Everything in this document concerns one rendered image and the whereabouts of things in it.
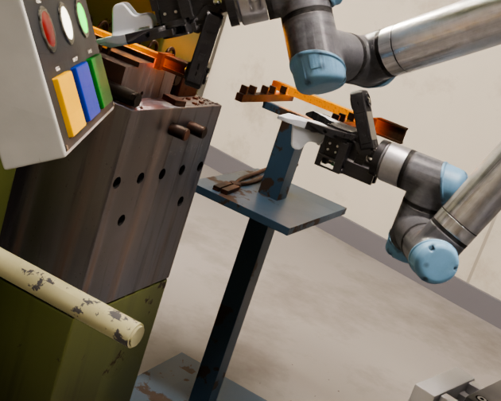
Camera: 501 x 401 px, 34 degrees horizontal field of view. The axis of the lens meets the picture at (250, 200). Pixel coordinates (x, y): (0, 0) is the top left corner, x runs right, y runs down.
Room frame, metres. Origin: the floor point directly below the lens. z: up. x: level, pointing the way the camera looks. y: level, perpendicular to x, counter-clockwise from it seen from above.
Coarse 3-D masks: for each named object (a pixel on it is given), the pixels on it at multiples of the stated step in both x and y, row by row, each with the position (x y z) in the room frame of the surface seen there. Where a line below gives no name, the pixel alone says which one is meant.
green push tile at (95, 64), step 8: (96, 56) 1.23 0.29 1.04; (88, 64) 1.19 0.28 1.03; (96, 64) 1.21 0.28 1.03; (96, 72) 1.20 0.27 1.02; (104, 72) 1.25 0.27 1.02; (96, 80) 1.19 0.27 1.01; (104, 80) 1.24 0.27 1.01; (96, 88) 1.19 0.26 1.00; (104, 88) 1.22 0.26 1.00; (104, 96) 1.21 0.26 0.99; (104, 104) 1.19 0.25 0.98
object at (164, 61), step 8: (96, 32) 1.74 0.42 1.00; (104, 32) 1.74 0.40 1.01; (136, 48) 1.70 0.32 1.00; (144, 48) 1.70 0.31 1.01; (160, 56) 1.67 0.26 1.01; (168, 56) 1.67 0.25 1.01; (160, 64) 1.67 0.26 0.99; (168, 64) 1.68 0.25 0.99; (176, 64) 1.67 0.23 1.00; (184, 64) 1.66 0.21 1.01; (176, 72) 1.66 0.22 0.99
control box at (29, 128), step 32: (0, 0) 0.95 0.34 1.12; (32, 0) 0.99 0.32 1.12; (64, 0) 1.15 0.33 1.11; (0, 32) 0.95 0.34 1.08; (32, 32) 0.96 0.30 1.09; (64, 32) 1.10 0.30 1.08; (0, 64) 0.95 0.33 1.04; (32, 64) 0.95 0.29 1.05; (64, 64) 1.06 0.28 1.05; (0, 96) 0.95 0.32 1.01; (32, 96) 0.95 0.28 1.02; (0, 128) 0.95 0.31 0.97; (32, 128) 0.95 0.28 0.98; (64, 128) 0.98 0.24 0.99; (32, 160) 0.95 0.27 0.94
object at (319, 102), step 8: (296, 88) 2.29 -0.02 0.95; (296, 96) 2.27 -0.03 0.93; (304, 96) 2.26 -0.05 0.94; (312, 96) 2.25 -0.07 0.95; (320, 104) 2.24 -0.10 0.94; (328, 104) 2.23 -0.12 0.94; (336, 104) 2.24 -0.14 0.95; (336, 112) 2.22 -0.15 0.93; (344, 112) 2.21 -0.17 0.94; (352, 112) 2.20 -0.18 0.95; (376, 120) 2.17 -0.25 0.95; (384, 120) 2.17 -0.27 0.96; (376, 128) 2.18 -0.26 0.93; (384, 128) 2.17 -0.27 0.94; (392, 128) 2.16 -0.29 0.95; (400, 128) 2.15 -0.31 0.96; (408, 128) 2.16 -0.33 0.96; (384, 136) 2.16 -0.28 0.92; (392, 136) 2.16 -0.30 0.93; (400, 136) 2.15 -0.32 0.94
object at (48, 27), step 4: (44, 12) 1.02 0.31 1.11; (44, 16) 1.01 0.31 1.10; (48, 16) 1.03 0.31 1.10; (44, 20) 1.01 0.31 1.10; (48, 20) 1.02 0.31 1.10; (44, 24) 1.00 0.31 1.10; (48, 24) 1.02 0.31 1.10; (44, 28) 1.00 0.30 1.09; (48, 28) 1.01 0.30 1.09; (52, 28) 1.04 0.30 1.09; (48, 32) 1.01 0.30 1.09; (52, 32) 1.03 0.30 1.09; (48, 36) 1.01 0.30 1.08; (52, 36) 1.03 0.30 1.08; (48, 40) 1.00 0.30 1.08; (52, 40) 1.02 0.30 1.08; (52, 44) 1.02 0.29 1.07
